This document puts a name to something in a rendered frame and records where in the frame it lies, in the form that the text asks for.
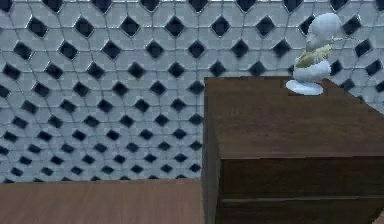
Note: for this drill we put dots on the dark brown wooden dresser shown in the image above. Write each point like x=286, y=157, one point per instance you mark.
x=293, y=133

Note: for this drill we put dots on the white bust statue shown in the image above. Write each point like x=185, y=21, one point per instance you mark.
x=313, y=71

